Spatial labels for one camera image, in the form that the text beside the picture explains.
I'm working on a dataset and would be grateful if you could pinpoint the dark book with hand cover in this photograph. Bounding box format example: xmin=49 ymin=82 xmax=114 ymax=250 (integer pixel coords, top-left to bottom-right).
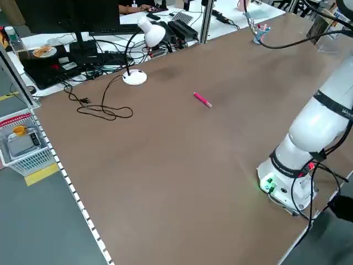
xmin=306 ymin=13 xmax=330 ymax=45

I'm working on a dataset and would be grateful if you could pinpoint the clear acrylic storage rack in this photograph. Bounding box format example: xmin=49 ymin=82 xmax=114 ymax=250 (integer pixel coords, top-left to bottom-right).
xmin=305 ymin=10 xmax=353 ymax=54

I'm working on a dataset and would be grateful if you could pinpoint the black keyboard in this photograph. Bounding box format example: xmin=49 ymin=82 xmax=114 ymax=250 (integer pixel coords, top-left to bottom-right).
xmin=88 ymin=24 xmax=145 ymax=37

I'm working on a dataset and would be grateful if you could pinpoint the checkerboard calibration plate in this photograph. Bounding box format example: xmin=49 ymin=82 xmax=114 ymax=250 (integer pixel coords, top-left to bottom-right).
xmin=171 ymin=11 xmax=194 ymax=24

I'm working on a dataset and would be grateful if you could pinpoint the black finned power supply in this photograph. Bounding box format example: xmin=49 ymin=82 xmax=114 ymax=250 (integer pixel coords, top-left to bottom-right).
xmin=176 ymin=19 xmax=199 ymax=36
xmin=167 ymin=21 xmax=191 ymax=39

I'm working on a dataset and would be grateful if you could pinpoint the small circuit board red light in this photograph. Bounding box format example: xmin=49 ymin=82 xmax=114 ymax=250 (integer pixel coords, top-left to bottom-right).
xmin=147 ymin=45 xmax=163 ymax=57

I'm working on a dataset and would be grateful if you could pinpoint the white desk lamp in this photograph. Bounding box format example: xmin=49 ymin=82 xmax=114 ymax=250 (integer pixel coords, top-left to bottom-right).
xmin=122 ymin=16 xmax=167 ymax=86

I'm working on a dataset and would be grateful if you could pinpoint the black monitor stand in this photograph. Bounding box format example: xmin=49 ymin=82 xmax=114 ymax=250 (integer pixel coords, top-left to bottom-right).
xmin=68 ymin=30 xmax=98 ymax=57

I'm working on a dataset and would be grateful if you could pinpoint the black monitor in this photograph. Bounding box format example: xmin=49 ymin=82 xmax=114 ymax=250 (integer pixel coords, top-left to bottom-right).
xmin=15 ymin=0 xmax=121 ymax=34

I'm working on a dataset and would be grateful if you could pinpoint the pink marker with white end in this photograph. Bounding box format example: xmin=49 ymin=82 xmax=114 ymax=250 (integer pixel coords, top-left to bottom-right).
xmin=192 ymin=92 xmax=213 ymax=109

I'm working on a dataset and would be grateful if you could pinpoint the orange printed disc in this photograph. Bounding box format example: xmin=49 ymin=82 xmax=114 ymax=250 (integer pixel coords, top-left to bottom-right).
xmin=31 ymin=46 xmax=57 ymax=58

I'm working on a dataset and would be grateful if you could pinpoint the black equipment case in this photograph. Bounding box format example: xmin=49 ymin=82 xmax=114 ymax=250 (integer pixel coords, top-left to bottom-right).
xmin=20 ymin=44 xmax=83 ymax=91

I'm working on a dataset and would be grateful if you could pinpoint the clear plastic pen cup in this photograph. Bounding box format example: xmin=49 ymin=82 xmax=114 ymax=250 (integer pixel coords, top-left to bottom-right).
xmin=253 ymin=23 xmax=273 ymax=45

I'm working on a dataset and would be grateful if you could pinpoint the clear bottle white cap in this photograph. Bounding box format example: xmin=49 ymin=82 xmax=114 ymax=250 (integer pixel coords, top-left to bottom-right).
xmin=4 ymin=26 xmax=25 ymax=53

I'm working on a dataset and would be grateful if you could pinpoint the grey tray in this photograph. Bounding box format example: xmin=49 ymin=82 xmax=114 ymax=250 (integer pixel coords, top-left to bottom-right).
xmin=7 ymin=132 xmax=42 ymax=157

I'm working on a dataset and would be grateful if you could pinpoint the white plastic basket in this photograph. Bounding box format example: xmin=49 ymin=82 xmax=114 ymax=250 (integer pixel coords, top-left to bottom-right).
xmin=0 ymin=108 xmax=55 ymax=177

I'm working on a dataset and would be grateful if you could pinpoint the person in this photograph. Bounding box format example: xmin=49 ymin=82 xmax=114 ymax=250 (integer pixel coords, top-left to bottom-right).
xmin=327 ymin=194 xmax=353 ymax=221

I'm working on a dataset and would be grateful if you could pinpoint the aluminium divider post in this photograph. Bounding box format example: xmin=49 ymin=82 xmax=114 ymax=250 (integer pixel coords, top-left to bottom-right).
xmin=199 ymin=0 xmax=215 ymax=44

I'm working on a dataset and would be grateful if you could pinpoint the black lamp power cable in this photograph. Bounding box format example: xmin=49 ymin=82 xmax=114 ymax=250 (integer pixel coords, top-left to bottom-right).
xmin=63 ymin=74 xmax=133 ymax=121

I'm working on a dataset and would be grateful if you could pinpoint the black base cable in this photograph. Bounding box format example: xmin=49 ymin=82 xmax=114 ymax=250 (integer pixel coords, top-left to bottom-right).
xmin=269 ymin=162 xmax=350 ymax=231

